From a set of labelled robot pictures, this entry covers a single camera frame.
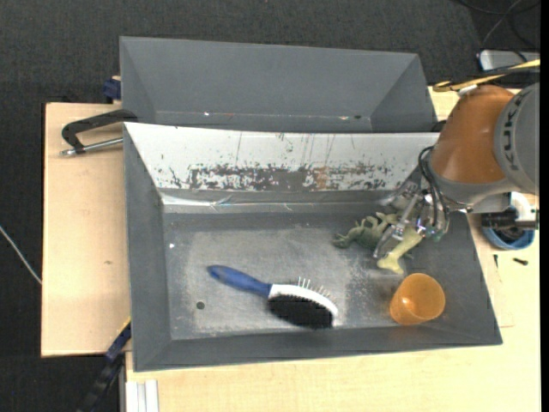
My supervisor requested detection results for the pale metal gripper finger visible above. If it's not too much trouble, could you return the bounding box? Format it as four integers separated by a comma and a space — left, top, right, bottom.
372, 222, 407, 259
383, 223, 425, 260

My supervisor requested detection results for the black cylinder on white bracket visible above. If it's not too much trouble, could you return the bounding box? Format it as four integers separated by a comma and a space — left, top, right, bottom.
480, 191, 539, 231

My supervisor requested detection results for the orange plastic cup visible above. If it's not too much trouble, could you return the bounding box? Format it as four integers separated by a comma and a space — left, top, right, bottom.
389, 272, 447, 327

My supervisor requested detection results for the grey metal bin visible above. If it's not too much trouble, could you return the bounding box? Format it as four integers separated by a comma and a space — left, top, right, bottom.
118, 35, 504, 373

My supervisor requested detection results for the dark green toy dinosaur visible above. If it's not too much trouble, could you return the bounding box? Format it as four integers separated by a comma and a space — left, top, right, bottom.
333, 212, 400, 251

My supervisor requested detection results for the pale yellow-green toy dinosaur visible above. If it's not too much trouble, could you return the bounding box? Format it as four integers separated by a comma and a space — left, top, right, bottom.
376, 224, 424, 275

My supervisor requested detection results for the blue and white hairbrush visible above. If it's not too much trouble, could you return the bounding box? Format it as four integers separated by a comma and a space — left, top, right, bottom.
207, 264, 341, 331

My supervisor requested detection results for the pale wood board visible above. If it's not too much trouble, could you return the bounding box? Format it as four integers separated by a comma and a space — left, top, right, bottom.
40, 101, 132, 358

